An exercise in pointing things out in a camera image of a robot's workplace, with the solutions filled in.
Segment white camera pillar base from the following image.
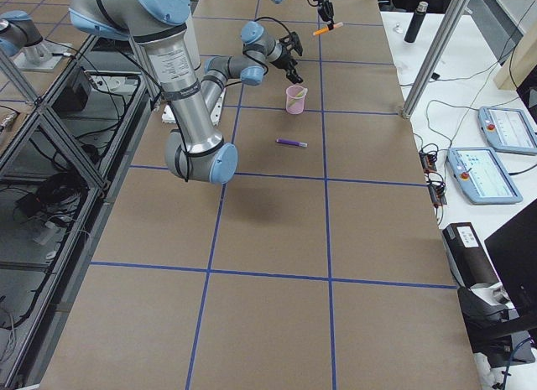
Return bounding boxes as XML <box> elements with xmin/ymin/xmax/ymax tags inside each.
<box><xmin>161</xmin><ymin>12</ymin><xmax>227</xmax><ymax>126</ymax></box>

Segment teach pendant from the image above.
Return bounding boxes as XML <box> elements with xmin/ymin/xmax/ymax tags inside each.
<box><xmin>447</xmin><ymin>147</ymin><xmax>523</xmax><ymax>205</ymax></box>
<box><xmin>477</xmin><ymin>107</ymin><xmax>536</xmax><ymax>155</ymax></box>

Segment black monitor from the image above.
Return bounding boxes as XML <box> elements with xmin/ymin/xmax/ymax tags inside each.
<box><xmin>485</xmin><ymin>200</ymin><xmax>536</xmax><ymax>314</ymax></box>

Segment near teach pendant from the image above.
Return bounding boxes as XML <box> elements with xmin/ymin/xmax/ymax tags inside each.
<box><xmin>447</xmin><ymin>147</ymin><xmax>523</xmax><ymax>205</ymax></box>

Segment yellow marker pen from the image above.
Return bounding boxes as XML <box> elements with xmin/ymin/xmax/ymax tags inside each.
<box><xmin>292</xmin><ymin>88</ymin><xmax>308</xmax><ymax>99</ymax></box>

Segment black water bottle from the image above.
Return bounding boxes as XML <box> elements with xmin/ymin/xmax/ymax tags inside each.
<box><xmin>404</xmin><ymin>1</ymin><xmax>428</xmax><ymax>43</ymax></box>

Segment black camera cable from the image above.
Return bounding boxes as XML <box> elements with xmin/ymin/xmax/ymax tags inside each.
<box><xmin>180</xmin><ymin>15</ymin><xmax>295</xmax><ymax>184</ymax></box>

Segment aluminium frame post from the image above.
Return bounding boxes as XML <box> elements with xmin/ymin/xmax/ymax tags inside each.
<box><xmin>400</xmin><ymin>0</ymin><xmax>470</xmax><ymax>120</ymax></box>

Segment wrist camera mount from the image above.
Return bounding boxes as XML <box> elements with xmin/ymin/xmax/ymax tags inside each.
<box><xmin>279</xmin><ymin>31</ymin><xmax>303</xmax><ymax>56</ymax></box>

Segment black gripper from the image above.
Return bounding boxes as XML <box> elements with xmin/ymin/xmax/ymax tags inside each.
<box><xmin>272</xmin><ymin>42</ymin><xmax>304</xmax><ymax>83</ymax></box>
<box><xmin>313</xmin><ymin>0</ymin><xmax>334</xmax><ymax>25</ymax></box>

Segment small circuit boards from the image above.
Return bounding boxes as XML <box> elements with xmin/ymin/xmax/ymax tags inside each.
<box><xmin>419</xmin><ymin>150</ymin><xmax>447</xmax><ymax>208</ymax></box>

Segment black brown box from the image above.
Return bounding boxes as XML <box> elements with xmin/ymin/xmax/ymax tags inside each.
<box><xmin>441</xmin><ymin>222</ymin><xmax>500</xmax><ymax>289</ymax></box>

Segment purple marker pen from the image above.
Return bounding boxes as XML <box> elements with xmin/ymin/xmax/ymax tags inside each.
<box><xmin>275</xmin><ymin>138</ymin><xmax>308</xmax><ymax>148</ymax></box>

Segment far teach pendant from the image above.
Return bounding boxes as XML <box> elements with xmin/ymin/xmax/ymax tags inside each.
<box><xmin>477</xmin><ymin>107</ymin><xmax>536</xmax><ymax>155</ymax></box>

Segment orange marker pen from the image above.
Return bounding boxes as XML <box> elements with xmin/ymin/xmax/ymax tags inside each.
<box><xmin>312</xmin><ymin>22</ymin><xmax>344</xmax><ymax>37</ymax></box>

